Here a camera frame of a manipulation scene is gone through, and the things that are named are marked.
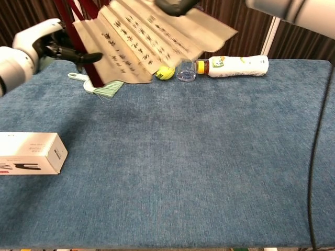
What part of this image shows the blue table cloth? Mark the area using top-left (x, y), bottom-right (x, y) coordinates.
top-left (0, 59), bottom-right (335, 249)

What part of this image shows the pale green hand brush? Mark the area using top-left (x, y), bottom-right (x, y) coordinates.
top-left (68, 72), bottom-right (125, 99)

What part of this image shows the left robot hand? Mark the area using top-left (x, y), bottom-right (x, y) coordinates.
top-left (12, 18), bottom-right (103, 74)

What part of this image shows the yellow tennis ball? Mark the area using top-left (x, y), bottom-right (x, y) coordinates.
top-left (154, 65), bottom-right (175, 81)

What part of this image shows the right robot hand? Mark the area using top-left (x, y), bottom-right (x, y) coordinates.
top-left (154, 0), bottom-right (201, 17)

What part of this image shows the red ribbed paper folding fan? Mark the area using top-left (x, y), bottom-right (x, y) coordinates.
top-left (53, 0), bottom-right (239, 88)

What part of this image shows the white cardboard box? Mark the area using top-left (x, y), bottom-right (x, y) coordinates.
top-left (0, 132), bottom-right (68, 176)

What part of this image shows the white labelled yellow cap bottle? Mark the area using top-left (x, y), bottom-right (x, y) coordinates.
top-left (196, 55), bottom-right (270, 78)

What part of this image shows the black cable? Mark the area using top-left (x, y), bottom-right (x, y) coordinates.
top-left (307, 61), bottom-right (335, 249)

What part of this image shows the clear plastic water bottle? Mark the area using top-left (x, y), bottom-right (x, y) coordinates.
top-left (175, 59), bottom-right (197, 83)

